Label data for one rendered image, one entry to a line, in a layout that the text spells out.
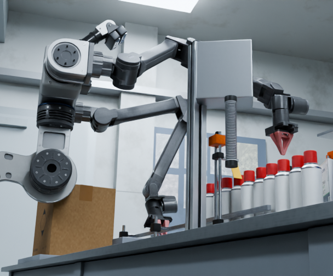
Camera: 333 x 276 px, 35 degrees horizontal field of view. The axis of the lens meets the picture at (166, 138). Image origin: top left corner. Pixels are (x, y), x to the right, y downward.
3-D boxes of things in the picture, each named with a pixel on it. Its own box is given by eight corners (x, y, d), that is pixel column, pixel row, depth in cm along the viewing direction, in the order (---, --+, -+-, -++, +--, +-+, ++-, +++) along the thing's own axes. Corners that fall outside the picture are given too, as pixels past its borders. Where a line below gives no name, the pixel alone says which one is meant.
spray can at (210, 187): (221, 246, 166) (220, 183, 172) (206, 245, 165) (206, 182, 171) (215, 247, 171) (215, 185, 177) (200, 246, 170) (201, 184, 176)
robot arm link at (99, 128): (85, 111, 223) (87, 105, 218) (109, 114, 226) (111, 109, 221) (84, 131, 220) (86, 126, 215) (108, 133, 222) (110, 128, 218)
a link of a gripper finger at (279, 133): (281, 159, 179) (280, 133, 182) (295, 154, 173) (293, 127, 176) (265, 156, 176) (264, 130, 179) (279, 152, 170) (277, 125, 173)
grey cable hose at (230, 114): (240, 166, 146) (239, 96, 152) (229, 164, 144) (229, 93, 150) (233, 168, 149) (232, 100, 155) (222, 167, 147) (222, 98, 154)
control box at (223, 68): (253, 97, 152) (252, 38, 158) (195, 98, 155) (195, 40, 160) (252, 109, 162) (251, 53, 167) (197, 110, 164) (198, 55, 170)
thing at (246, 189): (263, 240, 148) (261, 170, 154) (248, 239, 146) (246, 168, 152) (252, 242, 153) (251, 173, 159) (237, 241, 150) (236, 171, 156)
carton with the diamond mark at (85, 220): (112, 259, 196) (116, 188, 204) (49, 255, 186) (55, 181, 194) (88, 263, 222) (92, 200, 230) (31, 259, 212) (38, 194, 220)
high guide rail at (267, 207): (271, 210, 139) (271, 205, 139) (267, 210, 138) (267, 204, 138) (119, 241, 231) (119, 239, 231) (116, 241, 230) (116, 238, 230)
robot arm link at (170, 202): (143, 189, 219) (148, 183, 212) (169, 188, 223) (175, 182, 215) (146, 217, 215) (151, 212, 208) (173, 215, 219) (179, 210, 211)
